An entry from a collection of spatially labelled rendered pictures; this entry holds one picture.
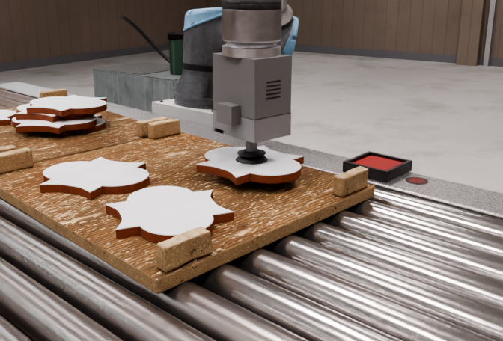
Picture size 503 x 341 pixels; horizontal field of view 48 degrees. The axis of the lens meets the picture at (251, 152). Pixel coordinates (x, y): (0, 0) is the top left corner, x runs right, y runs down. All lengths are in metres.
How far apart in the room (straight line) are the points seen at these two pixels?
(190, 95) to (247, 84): 0.64
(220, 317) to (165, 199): 0.21
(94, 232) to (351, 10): 9.70
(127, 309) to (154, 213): 0.15
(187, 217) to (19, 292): 0.18
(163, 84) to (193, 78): 3.32
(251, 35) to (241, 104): 0.09
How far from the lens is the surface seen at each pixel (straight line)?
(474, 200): 0.81
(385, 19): 9.98
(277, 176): 0.70
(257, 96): 0.69
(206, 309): 0.52
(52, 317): 0.53
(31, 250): 0.65
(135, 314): 0.51
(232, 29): 0.70
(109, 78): 5.15
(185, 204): 0.65
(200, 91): 1.33
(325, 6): 10.44
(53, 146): 0.97
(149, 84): 4.78
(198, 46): 1.33
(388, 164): 0.88
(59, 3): 9.48
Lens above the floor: 1.19
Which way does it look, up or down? 16 degrees down
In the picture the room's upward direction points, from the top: straight up
